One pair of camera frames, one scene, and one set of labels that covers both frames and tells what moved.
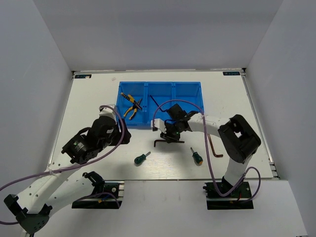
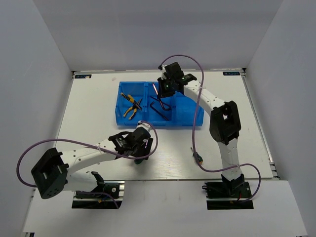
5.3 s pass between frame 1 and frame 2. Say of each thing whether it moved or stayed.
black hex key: moved
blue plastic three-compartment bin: stayed
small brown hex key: moved
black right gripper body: moved
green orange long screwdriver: stayed
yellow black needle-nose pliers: stayed
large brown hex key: moved
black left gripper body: moved
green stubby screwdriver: stayed
